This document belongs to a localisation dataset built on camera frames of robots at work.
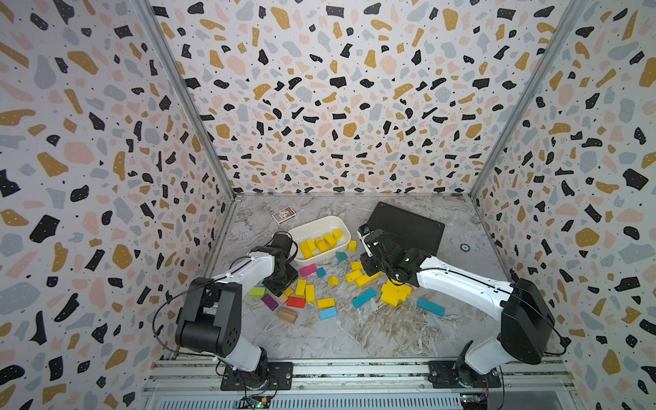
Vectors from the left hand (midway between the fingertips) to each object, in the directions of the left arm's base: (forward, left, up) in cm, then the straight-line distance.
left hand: (294, 281), depth 91 cm
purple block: (-7, +8, -2) cm, 10 cm away
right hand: (+4, -25, +12) cm, 28 cm away
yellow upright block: (-4, -6, -2) cm, 7 cm away
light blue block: (-11, -12, -2) cm, 16 cm away
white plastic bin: (+19, -8, -1) cm, 21 cm away
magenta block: (+6, -4, -3) cm, 8 cm away
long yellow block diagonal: (+1, -26, -1) cm, 26 cm away
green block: (-6, +11, +5) cm, 13 cm away
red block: (-7, -1, -2) cm, 7 cm away
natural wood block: (-12, +1, 0) cm, 12 cm away
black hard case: (+21, -48, +1) cm, 53 cm away
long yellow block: (+14, -3, -1) cm, 14 cm away
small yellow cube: (+21, -16, -1) cm, 26 cm away
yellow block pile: (-4, -35, -2) cm, 35 cm away
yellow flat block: (-7, -11, -2) cm, 14 cm away
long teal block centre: (-5, -25, -3) cm, 26 cm away
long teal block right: (-9, -48, -3) cm, 49 cm away
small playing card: (+32, +8, -1) cm, 33 cm away
